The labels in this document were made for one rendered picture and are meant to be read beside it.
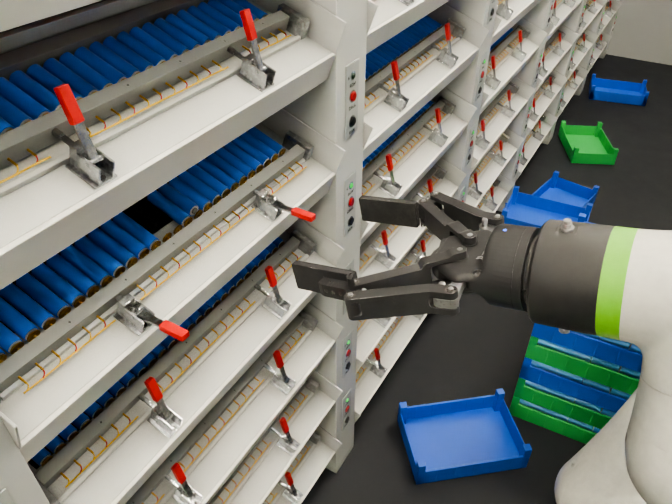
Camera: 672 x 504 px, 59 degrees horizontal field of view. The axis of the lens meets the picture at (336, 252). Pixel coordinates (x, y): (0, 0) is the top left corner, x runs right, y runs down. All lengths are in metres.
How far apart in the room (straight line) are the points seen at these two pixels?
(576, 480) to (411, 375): 0.87
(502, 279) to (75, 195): 0.39
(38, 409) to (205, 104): 0.38
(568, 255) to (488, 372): 1.42
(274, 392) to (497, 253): 0.71
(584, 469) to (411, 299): 0.62
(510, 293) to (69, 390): 0.46
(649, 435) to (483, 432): 1.25
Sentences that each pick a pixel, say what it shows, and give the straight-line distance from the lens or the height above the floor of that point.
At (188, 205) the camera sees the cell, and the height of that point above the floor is 0.96.
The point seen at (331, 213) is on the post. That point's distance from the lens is 1.04.
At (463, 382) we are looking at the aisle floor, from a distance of 1.86.
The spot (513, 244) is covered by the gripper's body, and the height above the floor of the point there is 1.10.
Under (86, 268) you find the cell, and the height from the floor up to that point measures 0.96.
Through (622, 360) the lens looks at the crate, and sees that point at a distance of 1.58.
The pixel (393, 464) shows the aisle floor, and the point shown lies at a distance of 1.66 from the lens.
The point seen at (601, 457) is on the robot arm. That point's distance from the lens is 1.06.
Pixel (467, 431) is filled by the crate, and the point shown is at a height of 0.00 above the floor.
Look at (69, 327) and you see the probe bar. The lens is 0.71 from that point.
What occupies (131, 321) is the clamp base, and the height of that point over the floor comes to 0.92.
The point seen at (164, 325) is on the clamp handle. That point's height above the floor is 0.93.
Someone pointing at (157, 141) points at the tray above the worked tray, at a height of 1.11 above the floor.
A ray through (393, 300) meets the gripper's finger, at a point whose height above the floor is 1.06.
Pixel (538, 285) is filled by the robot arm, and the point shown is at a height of 1.09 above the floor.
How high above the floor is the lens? 1.40
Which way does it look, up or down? 38 degrees down
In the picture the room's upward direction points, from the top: straight up
